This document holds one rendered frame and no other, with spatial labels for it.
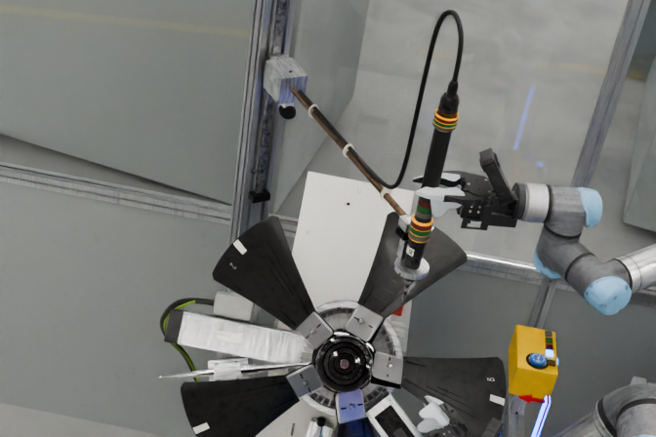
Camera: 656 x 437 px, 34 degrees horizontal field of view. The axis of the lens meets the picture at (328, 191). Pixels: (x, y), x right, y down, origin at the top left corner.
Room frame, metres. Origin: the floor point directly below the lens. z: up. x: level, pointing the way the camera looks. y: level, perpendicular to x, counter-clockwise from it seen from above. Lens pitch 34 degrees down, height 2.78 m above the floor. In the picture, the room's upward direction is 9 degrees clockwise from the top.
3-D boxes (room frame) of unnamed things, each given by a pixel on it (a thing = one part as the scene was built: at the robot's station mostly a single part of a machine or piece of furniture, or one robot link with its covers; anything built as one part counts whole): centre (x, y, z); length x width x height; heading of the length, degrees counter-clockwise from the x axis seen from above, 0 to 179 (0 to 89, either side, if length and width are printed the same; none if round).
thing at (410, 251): (1.72, -0.19, 1.67); 0.04 x 0.04 x 0.46
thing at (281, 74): (2.25, 0.15, 1.55); 0.10 x 0.07 x 0.08; 32
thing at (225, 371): (1.75, 0.15, 1.08); 0.07 x 0.04 x 0.06; 98
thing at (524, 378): (2.00, -0.56, 1.02); 0.16 x 0.10 x 0.11; 177
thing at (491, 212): (1.74, -0.31, 1.64); 0.12 x 0.08 x 0.09; 97
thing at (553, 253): (1.75, -0.48, 1.55); 0.11 x 0.08 x 0.11; 34
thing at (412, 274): (1.73, -0.18, 1.51); 0.09 x 0.07 x 0.10; 32
